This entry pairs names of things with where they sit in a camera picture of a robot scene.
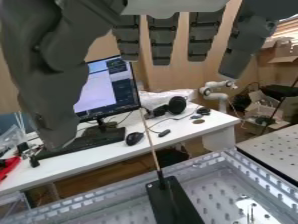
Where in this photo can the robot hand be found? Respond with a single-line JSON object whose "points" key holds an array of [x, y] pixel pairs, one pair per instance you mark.
{"points": [[48, 66]]}

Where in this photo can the computer monitor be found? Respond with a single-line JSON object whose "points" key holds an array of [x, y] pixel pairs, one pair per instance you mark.
{"points": [[110, 90]]}

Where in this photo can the black keyboard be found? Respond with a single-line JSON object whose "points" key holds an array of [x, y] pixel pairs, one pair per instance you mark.
{"points": [[88, 138]]}

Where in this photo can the black computer mouse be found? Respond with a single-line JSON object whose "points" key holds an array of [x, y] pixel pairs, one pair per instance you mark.
{"points": [[134, 138]]}

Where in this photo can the small black block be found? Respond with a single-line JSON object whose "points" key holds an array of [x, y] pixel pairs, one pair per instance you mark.
{"points": [[33, 162]]}

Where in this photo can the black headphones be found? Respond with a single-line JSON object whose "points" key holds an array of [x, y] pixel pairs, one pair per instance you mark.
{"points": [[177, 105]]}

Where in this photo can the red tray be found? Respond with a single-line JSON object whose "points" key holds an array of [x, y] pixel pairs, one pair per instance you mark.
{"points": [[8, 166]]}

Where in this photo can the small black oblong device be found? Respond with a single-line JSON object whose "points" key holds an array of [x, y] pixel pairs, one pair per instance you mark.
{"points": [[164, 133]]}

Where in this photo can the thin stick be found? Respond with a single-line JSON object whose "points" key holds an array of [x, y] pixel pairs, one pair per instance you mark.
{"points": [[152, 146]]}

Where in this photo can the white desk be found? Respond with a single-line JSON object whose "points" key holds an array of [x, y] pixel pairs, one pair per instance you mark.
{"points": [[186, 128]]}

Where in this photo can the small white jointed device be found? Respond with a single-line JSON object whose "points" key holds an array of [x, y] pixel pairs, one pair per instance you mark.
{"points": [[217, 96]]}

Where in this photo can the clear box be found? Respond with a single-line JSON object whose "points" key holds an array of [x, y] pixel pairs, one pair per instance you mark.
{"points": [[110, 196]]}

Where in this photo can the black plate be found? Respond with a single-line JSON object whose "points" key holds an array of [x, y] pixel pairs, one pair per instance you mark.
{"points": [[174, 206]]}

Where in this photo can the cardboard box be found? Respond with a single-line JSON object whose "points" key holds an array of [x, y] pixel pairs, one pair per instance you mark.
{"points": [[281, 50]]}

